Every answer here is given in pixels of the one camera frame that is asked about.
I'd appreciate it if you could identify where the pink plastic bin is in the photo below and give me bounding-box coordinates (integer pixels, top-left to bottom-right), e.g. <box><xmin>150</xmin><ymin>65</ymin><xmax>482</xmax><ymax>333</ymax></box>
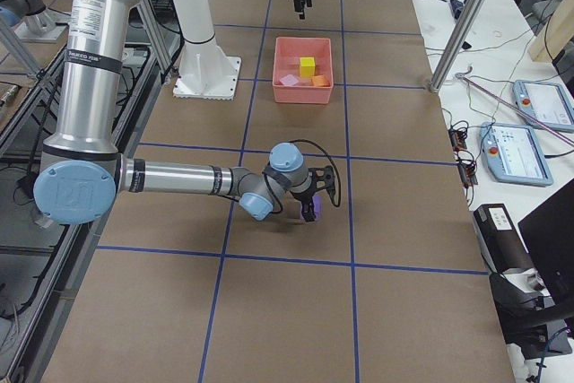
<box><xmin>272</xmin><ymin>37</ymin><xmax>335</xmax><ymax>105</ymax></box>

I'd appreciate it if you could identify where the far teach pendant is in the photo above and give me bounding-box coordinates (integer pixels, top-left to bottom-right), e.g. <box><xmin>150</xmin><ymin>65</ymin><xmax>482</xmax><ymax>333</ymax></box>
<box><xmin>512</xmin><ymin>80</ymin><xmax>573</xmax><ymax>132</ymax></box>

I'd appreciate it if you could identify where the near teach pendant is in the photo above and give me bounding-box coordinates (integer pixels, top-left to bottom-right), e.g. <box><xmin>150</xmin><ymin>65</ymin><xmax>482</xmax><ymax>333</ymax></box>
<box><xmin>479</xmin><ymin>122</ymin><xmax>553</xmax><ymax>187</ymax></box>

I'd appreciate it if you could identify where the black monitor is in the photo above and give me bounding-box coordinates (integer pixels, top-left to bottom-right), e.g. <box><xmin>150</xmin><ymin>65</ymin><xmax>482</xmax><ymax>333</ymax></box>
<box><xmin>518</xmin><ymin>180</ymin><xmax>574</xmax><ymax>303</ymax></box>

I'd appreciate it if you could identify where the metal rod with hook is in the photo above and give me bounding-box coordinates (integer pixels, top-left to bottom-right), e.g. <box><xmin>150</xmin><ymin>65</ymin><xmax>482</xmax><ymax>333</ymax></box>
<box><xmin>455</xmin><ymin>71</ymin><xmax>573</xmax><ymax>147</ymax></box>

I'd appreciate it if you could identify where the pink foam block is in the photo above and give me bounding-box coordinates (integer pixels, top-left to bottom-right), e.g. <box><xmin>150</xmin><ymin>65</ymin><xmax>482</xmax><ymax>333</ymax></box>
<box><xmin>278</xmin><ymin>74</ymin><xmax>301</xmax><ymax>87</ymax></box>

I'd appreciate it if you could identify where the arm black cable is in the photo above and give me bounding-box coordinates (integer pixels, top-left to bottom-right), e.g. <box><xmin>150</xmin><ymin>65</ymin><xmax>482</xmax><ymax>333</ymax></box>
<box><xmin>264</xmin><ymin>138</ymin><xmax>340</xmax><ymax>215</ymax></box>

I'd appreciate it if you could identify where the teach pendant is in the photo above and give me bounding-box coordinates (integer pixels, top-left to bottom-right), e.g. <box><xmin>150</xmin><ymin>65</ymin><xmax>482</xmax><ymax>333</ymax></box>
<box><xmin>479</xmin><ymin>122</ymin><xmax>553</xmax><ymax>187</ymax></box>
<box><xmin>512</xmin><ymin>80</ymin><xmax>573</xmax><ymax>132</ymax></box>

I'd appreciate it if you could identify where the black box with label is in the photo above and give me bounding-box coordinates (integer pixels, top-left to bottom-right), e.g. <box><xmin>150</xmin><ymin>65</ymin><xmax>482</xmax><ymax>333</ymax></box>
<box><xmin>473</xmin><ymin>204</ymin><xmax>534</xmax><ymax>274</ymax></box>

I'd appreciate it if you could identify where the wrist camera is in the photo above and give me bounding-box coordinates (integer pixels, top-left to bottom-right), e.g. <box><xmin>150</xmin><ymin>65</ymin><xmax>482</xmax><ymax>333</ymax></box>
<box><xmin>309</xmin><ymin>165</ymin><xmax>336</xmax><ymax>196</ymax></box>

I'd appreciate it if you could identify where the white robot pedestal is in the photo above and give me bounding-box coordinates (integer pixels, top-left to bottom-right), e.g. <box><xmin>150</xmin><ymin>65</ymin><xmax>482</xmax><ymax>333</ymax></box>
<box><xmin>173</xmin><ymin>0</ymin><xmax>241</xmax><ymax>100</ymax></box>

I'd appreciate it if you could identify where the aluminium frame post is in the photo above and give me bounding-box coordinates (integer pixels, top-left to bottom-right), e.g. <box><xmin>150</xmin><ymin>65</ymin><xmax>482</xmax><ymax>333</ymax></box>
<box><xmin>429</xmin><ymin>0</ymin><xmax>484</xmax><ymax>93</ymax></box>

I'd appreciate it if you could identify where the purple foam block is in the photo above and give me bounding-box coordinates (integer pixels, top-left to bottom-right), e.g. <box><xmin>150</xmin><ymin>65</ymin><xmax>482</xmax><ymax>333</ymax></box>
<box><xmin>314</xmin><ymin>195</ymin><xmax>322</xmax><ymax>222</ymax></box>

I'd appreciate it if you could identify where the orange foam block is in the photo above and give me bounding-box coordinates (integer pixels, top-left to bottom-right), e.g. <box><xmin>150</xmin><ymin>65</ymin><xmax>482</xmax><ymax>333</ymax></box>
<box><xmin>311</xmin><ymin>75</ymin><xmax>331</xmax><ymax>87</ymax></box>

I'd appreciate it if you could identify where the yellow foam block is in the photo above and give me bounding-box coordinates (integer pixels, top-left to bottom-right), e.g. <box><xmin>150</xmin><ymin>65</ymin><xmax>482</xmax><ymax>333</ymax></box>
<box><xmin>299</xmin><ymin>57</ymin><xmax>316</xmax><ymax>78</ymax></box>

